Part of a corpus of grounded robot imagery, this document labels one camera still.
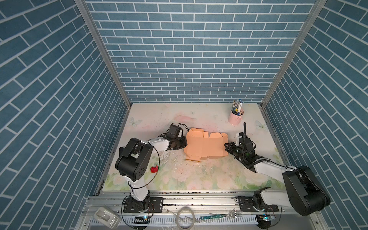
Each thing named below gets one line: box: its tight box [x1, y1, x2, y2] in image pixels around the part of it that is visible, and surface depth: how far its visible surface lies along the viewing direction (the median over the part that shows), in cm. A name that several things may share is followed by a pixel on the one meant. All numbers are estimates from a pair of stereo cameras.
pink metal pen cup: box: [228, 107, 245, 126], surface depth 104 cm
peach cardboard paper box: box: [183, 127, 229, 162], surface depth 96 cm
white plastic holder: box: [93, 206, 122, 230], surface depth 69 cm
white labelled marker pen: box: [236, 99, 243, 115], surface depth 101 cm
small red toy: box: [150, 164, 159, 173], surface depth 86 cm
